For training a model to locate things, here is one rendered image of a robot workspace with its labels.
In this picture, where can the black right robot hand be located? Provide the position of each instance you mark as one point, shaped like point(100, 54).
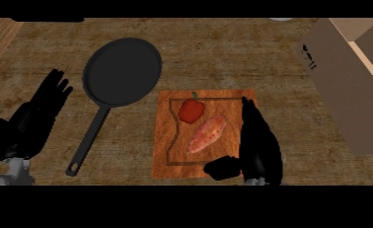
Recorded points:
point(259, 146)

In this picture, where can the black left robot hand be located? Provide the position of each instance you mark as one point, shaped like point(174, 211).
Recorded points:
point(35, 116)

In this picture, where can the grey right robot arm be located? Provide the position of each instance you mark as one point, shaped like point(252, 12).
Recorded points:
point(255, 182)

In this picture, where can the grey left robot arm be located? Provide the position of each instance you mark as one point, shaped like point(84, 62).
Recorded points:
point(14, 171)

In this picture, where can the pink sweet potato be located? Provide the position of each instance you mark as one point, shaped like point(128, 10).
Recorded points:
point(207, 134)

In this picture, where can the brown wooden cutting board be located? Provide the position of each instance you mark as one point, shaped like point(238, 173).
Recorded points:
point(169, 159)

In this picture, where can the brown cardboard box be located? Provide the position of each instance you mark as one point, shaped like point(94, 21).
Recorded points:
point(339, 84)

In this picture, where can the red bell pepper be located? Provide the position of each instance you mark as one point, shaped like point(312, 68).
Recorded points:
point(190, 109)

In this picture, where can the black frying pan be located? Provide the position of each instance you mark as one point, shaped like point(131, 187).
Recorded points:
point(113, 84)

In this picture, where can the black flat object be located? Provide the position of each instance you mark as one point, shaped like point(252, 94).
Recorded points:
point(47, 19)

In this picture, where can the pale grey round object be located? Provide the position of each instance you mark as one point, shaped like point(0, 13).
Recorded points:
point(280, 18)

